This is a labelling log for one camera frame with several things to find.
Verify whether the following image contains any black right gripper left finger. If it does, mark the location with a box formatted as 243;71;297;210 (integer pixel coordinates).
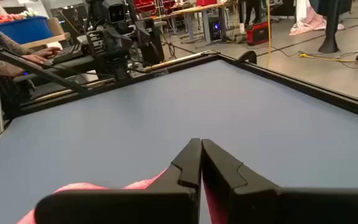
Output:
34;138;203;224

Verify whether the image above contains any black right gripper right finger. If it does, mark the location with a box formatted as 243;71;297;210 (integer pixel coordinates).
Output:
201;139;358;224

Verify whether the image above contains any pink terry towel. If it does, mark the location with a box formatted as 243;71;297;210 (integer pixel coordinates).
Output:
16;167;229;224

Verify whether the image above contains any black keyboard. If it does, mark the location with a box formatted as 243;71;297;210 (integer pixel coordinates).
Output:
50;43;85;65

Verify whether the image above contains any red storage bin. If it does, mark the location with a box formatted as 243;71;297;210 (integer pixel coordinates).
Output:
196;0;219;7
134;0;177;16

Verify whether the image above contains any wooden shelf board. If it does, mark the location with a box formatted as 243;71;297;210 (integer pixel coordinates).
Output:
20;32;71;50

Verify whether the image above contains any person's hand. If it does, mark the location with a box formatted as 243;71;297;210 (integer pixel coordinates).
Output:
20;54;48;65
31;46;62;59

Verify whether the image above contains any blue plastic bin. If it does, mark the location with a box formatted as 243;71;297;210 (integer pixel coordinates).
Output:
0;16;55;45

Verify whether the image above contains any wooden desk with grey legs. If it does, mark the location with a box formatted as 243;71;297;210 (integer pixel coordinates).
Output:
152;1;239;45

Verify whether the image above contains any computer tower with blue light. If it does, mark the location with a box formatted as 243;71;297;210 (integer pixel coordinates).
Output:
208;17;224;43

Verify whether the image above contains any red and black box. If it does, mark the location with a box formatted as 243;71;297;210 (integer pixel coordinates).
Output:
246;21;272;47

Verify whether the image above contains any pink and white cloth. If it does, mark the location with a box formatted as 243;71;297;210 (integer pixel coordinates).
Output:
289;0;345;37

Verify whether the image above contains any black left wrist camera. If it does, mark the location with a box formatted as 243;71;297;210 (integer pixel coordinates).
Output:
108;2;127;24

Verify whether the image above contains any black diagonal frame strut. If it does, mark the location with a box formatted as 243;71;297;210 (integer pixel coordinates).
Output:
0;35;91;96

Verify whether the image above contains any black table frame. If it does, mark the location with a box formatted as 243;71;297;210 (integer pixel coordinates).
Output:
0;52;358;155

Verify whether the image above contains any black frame hook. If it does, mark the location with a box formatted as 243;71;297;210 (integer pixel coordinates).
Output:
237;50;258;65

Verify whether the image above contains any yellow floor cable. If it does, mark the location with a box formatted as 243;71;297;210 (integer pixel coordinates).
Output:
298;46;358;63

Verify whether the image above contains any yellow hanging cable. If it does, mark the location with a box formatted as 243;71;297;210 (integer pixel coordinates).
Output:
265;0;273;68

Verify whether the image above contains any black pedestal stand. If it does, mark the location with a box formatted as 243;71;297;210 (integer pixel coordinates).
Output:
317;0;342;54

